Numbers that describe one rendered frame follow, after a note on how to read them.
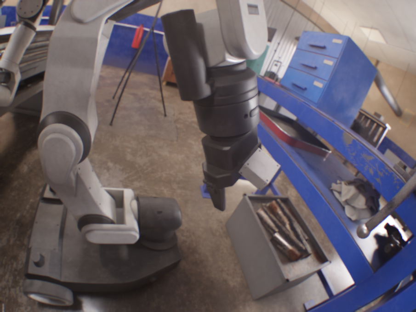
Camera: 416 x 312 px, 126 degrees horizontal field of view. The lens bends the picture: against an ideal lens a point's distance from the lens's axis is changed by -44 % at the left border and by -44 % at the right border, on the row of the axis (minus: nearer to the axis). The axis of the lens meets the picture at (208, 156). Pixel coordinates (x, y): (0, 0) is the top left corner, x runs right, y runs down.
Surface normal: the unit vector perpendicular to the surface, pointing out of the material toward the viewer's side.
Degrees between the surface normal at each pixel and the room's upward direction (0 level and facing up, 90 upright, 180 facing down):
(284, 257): 0
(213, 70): 101
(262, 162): 25
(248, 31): 71
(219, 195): 113
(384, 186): 90
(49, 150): 90
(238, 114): 88
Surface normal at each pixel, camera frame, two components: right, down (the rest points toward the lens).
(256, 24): 0.75, 0.27
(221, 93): -0.11, 0.61
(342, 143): -0.92, -0.18
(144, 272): 0.34, -0.81
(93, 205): 0.34, 0.59
